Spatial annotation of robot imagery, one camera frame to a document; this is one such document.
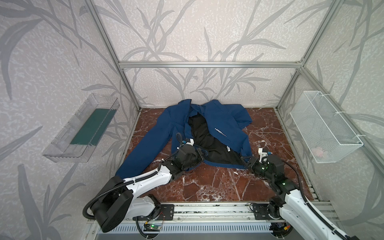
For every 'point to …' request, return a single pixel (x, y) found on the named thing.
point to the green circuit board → (152, 227)
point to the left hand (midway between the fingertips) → (210, 149)
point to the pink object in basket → (317, 151)
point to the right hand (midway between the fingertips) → (241, 154)
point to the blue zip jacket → (217, 128)
